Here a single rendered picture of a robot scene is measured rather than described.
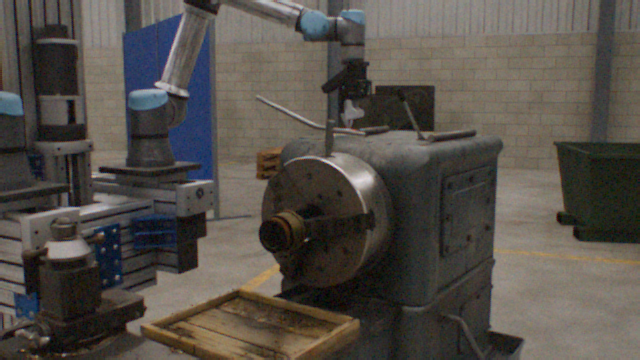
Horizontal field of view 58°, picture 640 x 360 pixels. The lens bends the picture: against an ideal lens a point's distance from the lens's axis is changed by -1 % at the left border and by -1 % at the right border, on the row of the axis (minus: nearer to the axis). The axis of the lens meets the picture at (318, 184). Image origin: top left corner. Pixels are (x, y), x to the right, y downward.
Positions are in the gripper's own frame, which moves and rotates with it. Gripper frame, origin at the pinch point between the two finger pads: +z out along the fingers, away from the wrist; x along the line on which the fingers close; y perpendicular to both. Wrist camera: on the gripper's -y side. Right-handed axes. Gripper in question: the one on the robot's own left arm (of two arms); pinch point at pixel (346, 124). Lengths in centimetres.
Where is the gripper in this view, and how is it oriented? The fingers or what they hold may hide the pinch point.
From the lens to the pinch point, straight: 190.3
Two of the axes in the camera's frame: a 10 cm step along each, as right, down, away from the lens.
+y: 8.1, 0.9, -5.8
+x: 5.8, -1.3, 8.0
